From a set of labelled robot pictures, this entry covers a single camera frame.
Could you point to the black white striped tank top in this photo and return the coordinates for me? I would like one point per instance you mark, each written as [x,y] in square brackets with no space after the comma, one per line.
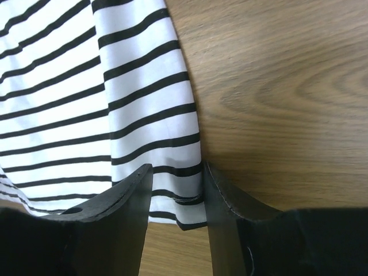
[90,91]

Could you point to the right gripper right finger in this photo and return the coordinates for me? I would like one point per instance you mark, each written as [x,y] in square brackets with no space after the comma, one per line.
[248,237]

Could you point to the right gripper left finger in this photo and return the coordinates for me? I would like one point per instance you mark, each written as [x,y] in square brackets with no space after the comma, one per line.
[103,236]

